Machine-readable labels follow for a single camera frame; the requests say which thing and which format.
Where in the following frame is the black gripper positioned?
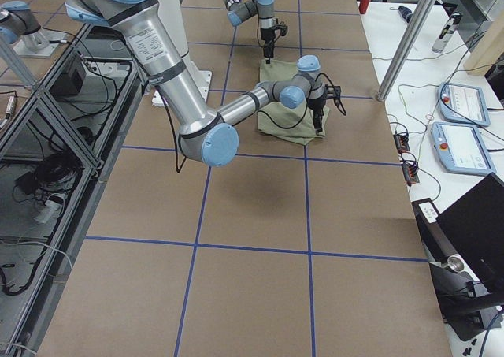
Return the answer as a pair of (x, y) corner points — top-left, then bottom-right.
(259, 27), (276, 64)
(309, 97), (326, 133)

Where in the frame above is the olive green long-sleeve shirt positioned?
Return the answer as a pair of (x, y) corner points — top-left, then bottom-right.
(258, 59), (325, 145)

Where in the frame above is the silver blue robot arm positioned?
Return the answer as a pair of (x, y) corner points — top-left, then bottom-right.
(65, 0), (328, 166)
(223, 0), (288, 64)

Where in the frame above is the brown paper table cover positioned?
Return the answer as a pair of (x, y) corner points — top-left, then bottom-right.
(39, 0), (450, 356)

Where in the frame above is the far blue teach pendant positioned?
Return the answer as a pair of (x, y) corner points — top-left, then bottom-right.
(438, 82), (491, 127)

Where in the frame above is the blue teach pendant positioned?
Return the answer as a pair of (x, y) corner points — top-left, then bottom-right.
(438, 82), (491, 127)
(431, 122), (497, 177)

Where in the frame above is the near blue teach pendant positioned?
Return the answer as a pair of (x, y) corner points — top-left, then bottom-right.
(431, 122), (497, 177)

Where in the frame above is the clear water bottle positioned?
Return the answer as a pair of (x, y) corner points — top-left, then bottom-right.
(431, 12), (462, 53)

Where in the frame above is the black laptop computer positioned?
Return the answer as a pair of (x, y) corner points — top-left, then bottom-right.
(437, 173), (503, 292)

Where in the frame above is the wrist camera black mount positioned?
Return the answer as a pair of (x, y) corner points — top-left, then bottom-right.
(273, 18), (288, 39)
(324, 84), (342, 106)

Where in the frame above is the white mast base plate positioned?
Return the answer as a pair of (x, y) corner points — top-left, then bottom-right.
(152, 58), (212, 107)

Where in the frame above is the aluminium frame post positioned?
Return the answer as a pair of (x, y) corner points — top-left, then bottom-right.
(376, 0), (435, 102)

